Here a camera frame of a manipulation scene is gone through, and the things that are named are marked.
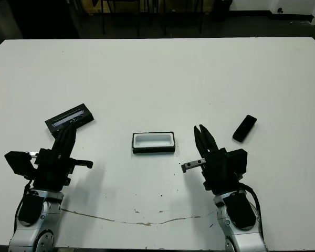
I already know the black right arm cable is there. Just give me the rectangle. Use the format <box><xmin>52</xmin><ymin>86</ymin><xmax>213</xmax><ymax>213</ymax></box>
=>
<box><xmin>237</xmin><ymin>182</ymin><xmax>266</xmax><ymax>238</ymax></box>

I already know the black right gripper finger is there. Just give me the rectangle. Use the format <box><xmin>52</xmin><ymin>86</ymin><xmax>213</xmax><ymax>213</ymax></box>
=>
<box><xmin>194</xmin><ymin>126</ymin><xmax>207</xmax><ymax>158</ymax></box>
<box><xmin>199</xmin><ymin>125</ymin><xmax>217</xmax><ymax>153</ymax></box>

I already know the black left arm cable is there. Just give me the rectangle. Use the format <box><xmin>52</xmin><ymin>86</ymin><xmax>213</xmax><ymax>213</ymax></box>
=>
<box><xmin>14</xmin><ymin>182</ymin><xmax>34</xmax><ymax>229</ymax></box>

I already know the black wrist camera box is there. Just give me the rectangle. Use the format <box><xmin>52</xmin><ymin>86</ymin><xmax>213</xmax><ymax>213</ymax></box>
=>
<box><xmin>226</xmin><ymin>148</ymin><xmax>248</xmax><ymax>181</ymax></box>
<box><xmin>4</xmin><ymin>151</ymin><xmax>35</xmax><ymax>177</ymax></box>

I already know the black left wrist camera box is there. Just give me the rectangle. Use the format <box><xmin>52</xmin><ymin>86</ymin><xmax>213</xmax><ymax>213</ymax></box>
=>
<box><xmin>4</xmin><ymin>151</ymin><xmax>35</xmax><ymax>177</ymax></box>

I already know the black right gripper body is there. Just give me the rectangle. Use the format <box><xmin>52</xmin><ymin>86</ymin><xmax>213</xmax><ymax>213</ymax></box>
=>
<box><xmin>182</xmin><ymin>148</ymin><xmax>239</xmax><ymax>195</ymax></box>

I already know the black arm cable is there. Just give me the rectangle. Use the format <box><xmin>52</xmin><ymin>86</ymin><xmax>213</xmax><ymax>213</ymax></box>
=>
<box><xmin>237</xmin><ymin>182</ymin><xmax>266</xmax><ymax>238</ymax></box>
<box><xmin>14</xmin><ymin>182</ymin><xmax>34</xmax><ymax>229</ymax></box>

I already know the black box base white insert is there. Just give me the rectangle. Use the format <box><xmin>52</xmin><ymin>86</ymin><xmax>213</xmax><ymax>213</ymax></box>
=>
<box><xmin>132</xmin><ymin>130</ymin><xmax>176</xmax><ymax>155</ymax></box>

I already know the black rectangular box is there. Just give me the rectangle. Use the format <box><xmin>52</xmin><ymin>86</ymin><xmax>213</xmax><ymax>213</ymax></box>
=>
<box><xmin>45</xmin><ymin>103</ymin><xmax>96</xmax><ymax>137</ymax></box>

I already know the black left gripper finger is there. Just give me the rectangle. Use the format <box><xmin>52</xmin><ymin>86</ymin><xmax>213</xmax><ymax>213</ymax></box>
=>
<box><xmin>51</xmin><ymin>123</ymin><xmax>73</xmax><ymax>158</ymax></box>
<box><xmin>62</xmin><ymin>123</ymin><xmax>77</xmax><ymax>159</ymax></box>

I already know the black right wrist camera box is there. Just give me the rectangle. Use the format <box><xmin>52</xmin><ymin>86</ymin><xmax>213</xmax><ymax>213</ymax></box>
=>
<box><xmin>226</xmin><ymin>148</ymin><xmax>248</xmax><ymax>181</ymax></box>

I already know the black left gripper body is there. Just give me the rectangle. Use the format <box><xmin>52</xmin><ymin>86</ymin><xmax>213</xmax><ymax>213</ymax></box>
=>
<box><xmin>28</xmin><ymin>148</ymin><xmax>94</xmax><ymax>192</ymax></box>

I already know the black slim camera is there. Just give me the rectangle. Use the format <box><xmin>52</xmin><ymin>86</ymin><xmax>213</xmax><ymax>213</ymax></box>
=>
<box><xmin>232</xmin><ymin>114</ymin><xmax>258</xmax><ymax>144</ymax></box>

